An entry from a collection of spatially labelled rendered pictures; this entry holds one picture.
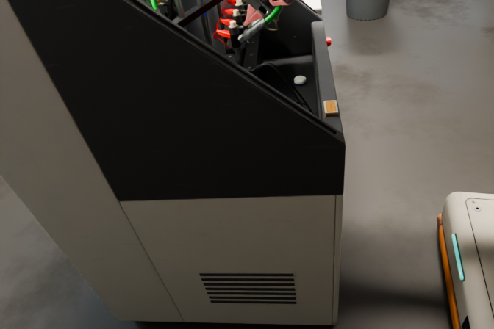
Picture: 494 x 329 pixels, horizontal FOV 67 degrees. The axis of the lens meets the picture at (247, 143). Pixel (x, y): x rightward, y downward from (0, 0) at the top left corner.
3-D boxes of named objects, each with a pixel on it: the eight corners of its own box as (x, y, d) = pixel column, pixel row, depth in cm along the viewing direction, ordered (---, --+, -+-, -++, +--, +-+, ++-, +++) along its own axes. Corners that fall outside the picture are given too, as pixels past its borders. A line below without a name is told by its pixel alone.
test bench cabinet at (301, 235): (337, 335, 140) (343, 196, 89) (189, 330, 149) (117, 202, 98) (323, 194, 193) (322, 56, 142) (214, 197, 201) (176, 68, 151)
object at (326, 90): (341, 183, 92) (343, 133, 82) (323, 183, 93) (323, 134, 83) (323, 62, 139) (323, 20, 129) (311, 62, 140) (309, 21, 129)
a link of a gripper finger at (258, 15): (235, 7, 101) (254, -19, 94) (256, 24, 102) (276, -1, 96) (226, 18, 96) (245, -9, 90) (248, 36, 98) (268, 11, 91)
